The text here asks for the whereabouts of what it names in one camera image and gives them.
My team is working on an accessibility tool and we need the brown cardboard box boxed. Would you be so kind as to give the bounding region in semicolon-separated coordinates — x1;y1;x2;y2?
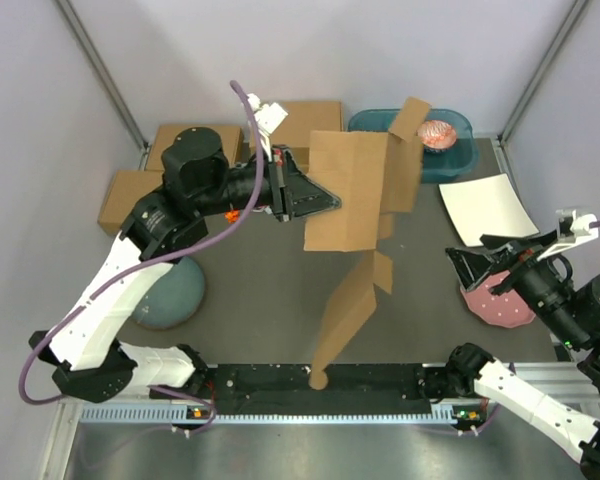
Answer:
304;97;431;390

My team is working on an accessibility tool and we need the blue round plate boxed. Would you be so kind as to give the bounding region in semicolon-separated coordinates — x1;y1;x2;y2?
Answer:
131;257;206;330

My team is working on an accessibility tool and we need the folded cardboard box back left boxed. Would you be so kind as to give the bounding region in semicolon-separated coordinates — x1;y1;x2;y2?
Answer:
145;123;244;172

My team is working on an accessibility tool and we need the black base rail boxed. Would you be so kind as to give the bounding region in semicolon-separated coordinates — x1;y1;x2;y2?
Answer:
186;363;459;416

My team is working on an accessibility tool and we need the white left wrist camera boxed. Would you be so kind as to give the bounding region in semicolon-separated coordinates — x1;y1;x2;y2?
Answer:
247;93;288;136

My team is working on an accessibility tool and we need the white square plate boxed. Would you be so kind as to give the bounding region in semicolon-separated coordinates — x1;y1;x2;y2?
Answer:
439;173;539;247

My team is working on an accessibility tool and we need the stacked cardboard box top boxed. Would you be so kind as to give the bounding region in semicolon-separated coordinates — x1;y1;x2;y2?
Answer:
271;100;343;148

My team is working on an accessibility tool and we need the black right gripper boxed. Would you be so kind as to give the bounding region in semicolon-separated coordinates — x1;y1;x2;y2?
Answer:
441;225;588;348

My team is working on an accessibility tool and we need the pink dotted plate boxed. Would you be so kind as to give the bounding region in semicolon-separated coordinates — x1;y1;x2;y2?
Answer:
460;272;535;329

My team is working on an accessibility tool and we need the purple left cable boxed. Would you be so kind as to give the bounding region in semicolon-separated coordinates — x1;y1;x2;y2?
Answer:
18;79;274;405

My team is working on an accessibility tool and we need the red patterned bowl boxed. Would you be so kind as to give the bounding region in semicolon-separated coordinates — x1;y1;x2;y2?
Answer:
417;120;457;153

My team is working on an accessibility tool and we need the teal plastic bin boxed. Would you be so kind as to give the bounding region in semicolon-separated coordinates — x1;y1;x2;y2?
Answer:
347;108;479;184

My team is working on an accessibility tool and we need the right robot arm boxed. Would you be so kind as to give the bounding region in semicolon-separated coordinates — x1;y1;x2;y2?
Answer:
443;232;600;479

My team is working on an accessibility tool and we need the folded cardboard box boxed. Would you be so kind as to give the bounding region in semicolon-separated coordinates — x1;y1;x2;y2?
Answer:
145;123;244;172
98;170;162;237

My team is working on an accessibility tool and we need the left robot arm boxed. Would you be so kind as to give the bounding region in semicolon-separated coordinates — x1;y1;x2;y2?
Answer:
29;127;341;403

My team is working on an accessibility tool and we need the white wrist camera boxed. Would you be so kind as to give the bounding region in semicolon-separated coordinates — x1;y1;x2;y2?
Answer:
247;93;288;136
539;208;599;260

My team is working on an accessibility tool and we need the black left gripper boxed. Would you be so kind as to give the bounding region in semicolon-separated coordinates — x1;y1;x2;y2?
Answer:
192;142;340;221

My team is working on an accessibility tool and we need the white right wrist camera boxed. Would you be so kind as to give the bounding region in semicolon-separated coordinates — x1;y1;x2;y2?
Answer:
539;208;599;260

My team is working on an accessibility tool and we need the folded cardboard box front left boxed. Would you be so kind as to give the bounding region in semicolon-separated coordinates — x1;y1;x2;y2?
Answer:
98;170;162;237

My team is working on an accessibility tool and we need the orange glitter leaf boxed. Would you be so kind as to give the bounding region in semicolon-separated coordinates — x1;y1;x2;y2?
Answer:
225;210;240;224

